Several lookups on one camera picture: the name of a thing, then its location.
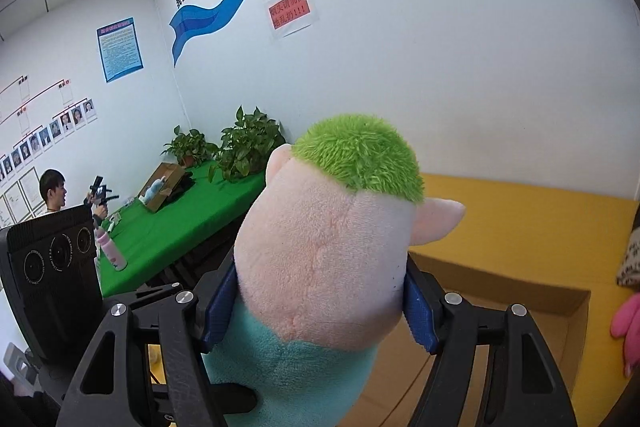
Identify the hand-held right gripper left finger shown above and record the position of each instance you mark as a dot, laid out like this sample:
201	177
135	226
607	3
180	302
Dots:
219	309

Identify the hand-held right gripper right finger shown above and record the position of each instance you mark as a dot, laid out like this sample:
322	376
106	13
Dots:
419	313

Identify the green-haired pig plush toy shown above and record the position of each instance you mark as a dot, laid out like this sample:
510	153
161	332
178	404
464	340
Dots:
320	257

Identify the yellow wooden desktop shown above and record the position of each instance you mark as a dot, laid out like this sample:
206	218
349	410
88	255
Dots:
525	217

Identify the pink white bottle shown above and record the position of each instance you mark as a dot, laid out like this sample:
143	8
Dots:
111	252

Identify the green bench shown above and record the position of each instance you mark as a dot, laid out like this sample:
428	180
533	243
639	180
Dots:
165	237

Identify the small tilted cardboard box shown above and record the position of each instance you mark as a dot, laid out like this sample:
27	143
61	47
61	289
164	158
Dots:
162	199

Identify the row of portrait photos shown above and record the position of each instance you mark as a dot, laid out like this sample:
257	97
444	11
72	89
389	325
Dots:
55	132

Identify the small potted plant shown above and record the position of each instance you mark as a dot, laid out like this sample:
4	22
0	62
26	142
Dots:
187	147

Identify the large potted plant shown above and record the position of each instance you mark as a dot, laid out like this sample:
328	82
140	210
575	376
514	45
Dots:
250	142

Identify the pink plush toy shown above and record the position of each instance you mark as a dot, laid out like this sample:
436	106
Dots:
627	322

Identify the patterned plush toy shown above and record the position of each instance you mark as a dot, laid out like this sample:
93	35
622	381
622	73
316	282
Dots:
631	257

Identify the framed wall certificates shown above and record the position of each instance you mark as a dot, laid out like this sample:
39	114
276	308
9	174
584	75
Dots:
27	192

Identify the blue wall poster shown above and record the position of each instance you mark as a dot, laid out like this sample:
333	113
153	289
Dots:
120	49

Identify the red paper wall sign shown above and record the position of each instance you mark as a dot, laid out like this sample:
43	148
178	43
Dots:
290	9

